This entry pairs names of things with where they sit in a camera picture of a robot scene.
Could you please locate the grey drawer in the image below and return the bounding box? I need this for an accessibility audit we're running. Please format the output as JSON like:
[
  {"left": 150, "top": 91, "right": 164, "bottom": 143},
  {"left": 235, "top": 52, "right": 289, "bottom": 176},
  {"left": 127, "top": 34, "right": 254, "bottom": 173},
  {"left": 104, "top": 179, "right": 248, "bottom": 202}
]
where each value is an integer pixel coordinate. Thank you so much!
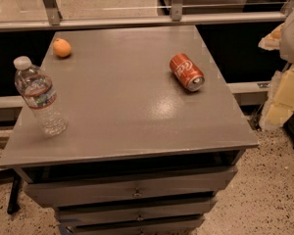
[
  {"left": 73, "top": 215, "right": 203, "bottom": 235},
  {"left": 56, "top": 198, "right": 217, "bottom": 226},
  {"left": 24, "top": 165, "right": 237, "bottom": 208}
]

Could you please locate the top grey drawer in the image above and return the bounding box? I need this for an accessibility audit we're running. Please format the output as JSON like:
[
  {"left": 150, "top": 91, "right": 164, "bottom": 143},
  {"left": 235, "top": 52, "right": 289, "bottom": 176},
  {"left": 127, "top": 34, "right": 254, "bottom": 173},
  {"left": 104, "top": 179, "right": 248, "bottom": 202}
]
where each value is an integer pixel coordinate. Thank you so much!
[{"left": 24, "top": 165, "right": 237, "bottom": 208}]

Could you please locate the bottom grey drawer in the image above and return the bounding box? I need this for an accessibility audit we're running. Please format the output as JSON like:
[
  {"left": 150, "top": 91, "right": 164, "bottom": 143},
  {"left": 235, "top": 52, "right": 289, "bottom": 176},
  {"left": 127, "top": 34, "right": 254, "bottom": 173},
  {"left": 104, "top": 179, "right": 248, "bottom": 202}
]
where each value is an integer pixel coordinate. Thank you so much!
[{"left": 73, "top": 215, "right": 203, "bottom": 235}]

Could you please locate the middle grey drawer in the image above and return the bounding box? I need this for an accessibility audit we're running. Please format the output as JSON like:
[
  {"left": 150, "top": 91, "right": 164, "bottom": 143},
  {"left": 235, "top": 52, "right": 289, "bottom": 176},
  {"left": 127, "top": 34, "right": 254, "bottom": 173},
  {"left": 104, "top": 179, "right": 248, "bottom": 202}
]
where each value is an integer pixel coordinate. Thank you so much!
[{"left": 56, "top": 198, "right": 217, "bottom": 226}]

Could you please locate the grey metal railing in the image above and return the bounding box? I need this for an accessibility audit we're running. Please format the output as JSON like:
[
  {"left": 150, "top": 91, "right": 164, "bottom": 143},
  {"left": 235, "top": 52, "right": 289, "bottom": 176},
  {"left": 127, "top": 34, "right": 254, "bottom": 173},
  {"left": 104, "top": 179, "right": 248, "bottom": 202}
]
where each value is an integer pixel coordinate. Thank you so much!
[{"left": 0, "top": 0, "right": 294, "bottom": 31}]

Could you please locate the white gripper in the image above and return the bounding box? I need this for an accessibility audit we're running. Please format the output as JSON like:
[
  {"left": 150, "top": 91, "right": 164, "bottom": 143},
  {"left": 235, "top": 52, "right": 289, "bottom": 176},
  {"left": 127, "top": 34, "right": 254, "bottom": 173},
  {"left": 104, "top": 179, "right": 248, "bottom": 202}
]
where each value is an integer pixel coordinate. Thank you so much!
[{"left": 258, "top": 10, "right": 294, "bottom": 130}]

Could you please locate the orange fruit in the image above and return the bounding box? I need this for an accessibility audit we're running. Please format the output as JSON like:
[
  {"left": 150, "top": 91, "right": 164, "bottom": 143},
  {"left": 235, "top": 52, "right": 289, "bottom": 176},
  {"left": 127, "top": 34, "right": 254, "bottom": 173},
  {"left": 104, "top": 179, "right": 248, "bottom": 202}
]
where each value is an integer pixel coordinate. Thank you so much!
[{"left": 53, "top": 38, "right": 72, "bottom": 58}]

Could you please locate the red soda can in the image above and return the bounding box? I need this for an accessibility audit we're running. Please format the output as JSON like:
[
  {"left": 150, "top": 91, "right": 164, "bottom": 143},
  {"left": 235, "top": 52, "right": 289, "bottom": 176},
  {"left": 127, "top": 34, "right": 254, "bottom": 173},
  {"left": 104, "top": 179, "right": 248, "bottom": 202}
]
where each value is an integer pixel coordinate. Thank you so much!
[{"left": 170, "top": 53, "right": 205, "bottom": 92}]

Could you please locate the black stand leg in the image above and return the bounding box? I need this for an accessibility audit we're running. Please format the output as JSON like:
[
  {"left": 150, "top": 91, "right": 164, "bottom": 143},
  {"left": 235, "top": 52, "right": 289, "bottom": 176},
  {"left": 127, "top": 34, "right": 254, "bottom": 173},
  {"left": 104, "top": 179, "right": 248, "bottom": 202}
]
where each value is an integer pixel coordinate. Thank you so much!
[{"left": 7, "top": 174, "right": 22, "bottom": 214}]

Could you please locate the clear plastic water bottle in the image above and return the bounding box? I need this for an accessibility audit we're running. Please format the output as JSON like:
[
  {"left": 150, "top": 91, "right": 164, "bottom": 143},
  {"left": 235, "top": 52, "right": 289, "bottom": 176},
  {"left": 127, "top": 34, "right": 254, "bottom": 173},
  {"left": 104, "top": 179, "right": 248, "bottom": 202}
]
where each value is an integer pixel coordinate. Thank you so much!
[{"left": 14, "top": 56, "right": 68, "bottom": 136}]

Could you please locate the grey drawer cabinet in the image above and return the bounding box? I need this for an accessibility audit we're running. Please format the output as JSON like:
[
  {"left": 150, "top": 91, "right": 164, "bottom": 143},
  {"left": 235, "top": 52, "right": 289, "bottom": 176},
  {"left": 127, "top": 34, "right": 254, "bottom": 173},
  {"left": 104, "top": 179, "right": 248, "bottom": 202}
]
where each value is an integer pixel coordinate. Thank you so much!
[{"left": 0, "top": 25, "right": 260, "bottom": 235}]

